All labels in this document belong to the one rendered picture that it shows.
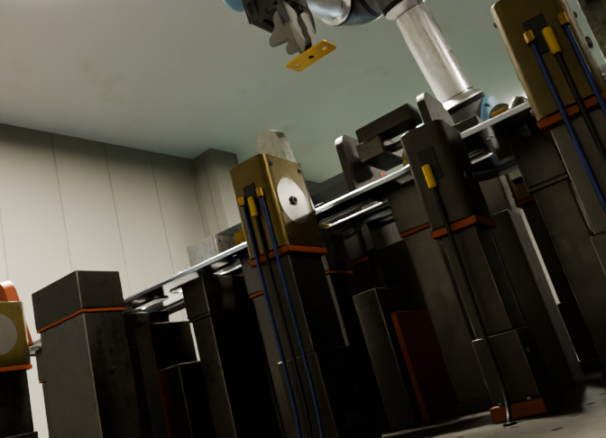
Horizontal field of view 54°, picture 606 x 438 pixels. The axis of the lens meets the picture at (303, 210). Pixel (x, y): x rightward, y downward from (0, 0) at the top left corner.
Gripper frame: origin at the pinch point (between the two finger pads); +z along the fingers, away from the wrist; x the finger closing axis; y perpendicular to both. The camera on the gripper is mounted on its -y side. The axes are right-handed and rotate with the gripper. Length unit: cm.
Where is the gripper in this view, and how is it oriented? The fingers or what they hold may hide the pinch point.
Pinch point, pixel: (307, 46)
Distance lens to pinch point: 101.1
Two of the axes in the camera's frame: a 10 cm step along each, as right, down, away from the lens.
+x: -6.3, -0.8, -7.8
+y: -7.2, 4.3, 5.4
